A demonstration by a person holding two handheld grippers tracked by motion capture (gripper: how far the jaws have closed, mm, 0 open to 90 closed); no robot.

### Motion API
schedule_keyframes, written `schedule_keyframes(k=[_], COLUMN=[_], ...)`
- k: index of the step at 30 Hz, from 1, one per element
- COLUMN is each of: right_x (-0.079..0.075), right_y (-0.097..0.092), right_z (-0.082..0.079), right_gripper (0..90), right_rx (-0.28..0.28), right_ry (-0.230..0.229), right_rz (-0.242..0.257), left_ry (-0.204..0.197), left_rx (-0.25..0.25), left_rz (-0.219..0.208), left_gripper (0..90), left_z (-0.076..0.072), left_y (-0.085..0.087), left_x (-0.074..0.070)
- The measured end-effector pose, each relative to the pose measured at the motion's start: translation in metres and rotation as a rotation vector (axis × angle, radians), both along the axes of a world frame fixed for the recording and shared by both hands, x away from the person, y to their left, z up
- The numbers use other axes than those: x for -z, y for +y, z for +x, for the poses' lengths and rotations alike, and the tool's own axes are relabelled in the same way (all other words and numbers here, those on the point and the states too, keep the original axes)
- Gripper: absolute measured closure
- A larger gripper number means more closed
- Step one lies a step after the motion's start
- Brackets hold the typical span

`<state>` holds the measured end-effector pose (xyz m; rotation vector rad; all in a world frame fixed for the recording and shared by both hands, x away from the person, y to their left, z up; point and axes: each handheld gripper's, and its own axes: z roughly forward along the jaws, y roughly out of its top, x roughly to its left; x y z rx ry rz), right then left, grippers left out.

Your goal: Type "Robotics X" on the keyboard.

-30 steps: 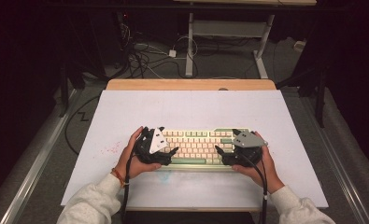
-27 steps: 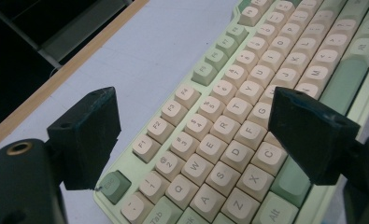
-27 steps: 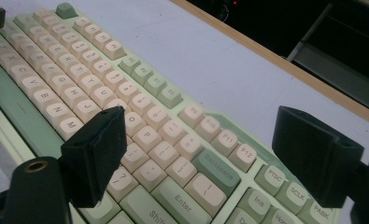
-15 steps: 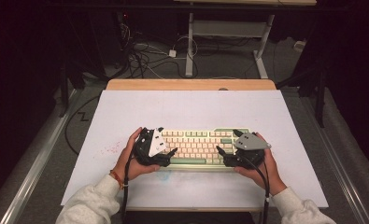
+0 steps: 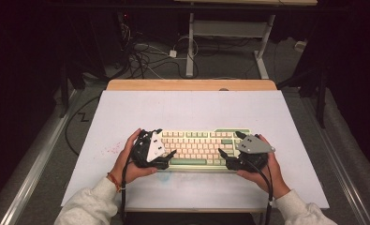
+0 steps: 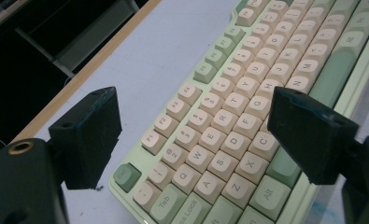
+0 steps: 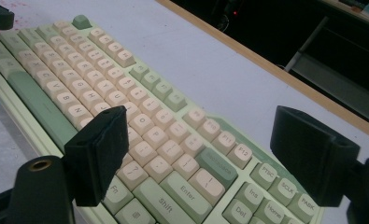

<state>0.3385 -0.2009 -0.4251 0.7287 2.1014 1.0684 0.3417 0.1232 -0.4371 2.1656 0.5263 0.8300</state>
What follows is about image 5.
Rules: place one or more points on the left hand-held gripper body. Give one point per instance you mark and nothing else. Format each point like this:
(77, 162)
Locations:
(146, 153)

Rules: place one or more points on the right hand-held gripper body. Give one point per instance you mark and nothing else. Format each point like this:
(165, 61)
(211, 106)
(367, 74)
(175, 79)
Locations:
(251, 150)

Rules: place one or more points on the green and cream keyboard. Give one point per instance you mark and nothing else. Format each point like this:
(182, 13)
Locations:
(198, 146)

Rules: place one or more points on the person's left hand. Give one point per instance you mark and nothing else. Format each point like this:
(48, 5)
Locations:
(126, 168)

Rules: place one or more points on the person's right hand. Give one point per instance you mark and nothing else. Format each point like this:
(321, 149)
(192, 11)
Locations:
(273, 178)

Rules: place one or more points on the white table mat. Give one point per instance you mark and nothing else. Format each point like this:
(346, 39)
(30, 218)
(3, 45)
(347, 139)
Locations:
(189, 109)

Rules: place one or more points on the white power adapter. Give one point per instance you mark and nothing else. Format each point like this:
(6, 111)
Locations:
(173, 53)

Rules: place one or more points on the dark metal stand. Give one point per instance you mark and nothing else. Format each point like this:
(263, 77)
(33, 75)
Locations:
(64, 93)

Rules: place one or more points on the black computer tower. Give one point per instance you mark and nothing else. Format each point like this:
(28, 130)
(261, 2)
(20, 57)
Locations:
(110, 37)

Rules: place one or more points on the white power strip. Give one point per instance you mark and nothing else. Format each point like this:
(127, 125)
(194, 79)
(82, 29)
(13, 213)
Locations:
(300, 46)

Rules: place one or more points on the metal floor rail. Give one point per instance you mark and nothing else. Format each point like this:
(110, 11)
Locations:
(32, 175)
(338, 168)

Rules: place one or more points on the white desk frame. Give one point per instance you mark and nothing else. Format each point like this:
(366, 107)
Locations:
(190, 47)

